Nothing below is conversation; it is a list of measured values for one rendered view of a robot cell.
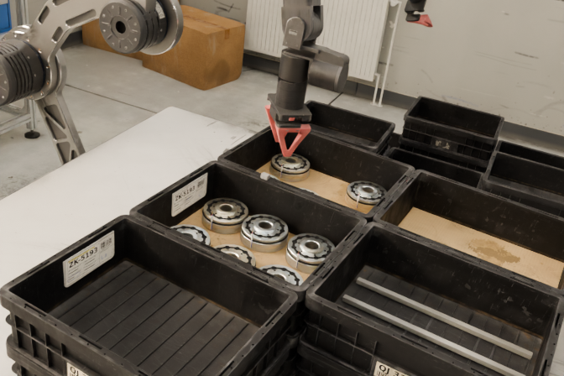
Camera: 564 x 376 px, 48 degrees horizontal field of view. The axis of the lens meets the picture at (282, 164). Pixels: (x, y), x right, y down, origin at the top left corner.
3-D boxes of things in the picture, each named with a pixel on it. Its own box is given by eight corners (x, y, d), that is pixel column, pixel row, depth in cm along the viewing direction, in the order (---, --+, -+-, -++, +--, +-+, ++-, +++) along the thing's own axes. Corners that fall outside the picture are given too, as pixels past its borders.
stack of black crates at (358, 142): (269, 215, 273) (281, 122, 252) (296, 186, 297) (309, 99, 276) (356, 245, 260) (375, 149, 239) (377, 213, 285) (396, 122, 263)
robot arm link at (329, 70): (305, 13, 120) (288, 14, 112) (362, 27, 116) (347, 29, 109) (293, 73, 124) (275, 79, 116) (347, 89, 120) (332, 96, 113)
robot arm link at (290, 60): (289, 40, 120) (277, 47, 115) (322, 49, 118) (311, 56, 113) (284, 74, 123) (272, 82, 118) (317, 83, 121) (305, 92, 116)
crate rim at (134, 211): (125, 221, 124) (124, 211, 123) (213, 167, 148) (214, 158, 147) (300, 305, 108) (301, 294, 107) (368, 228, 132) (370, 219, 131)
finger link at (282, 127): (296, 144, 129) (302, 102, 125) (305, 161, 123) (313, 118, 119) (264, 144, 127) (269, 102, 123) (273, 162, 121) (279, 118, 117)
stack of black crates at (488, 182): (452, 279, 247) (482, 180, 226) (465, 242, 272) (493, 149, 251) (558, 315, 235) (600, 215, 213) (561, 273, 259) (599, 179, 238)
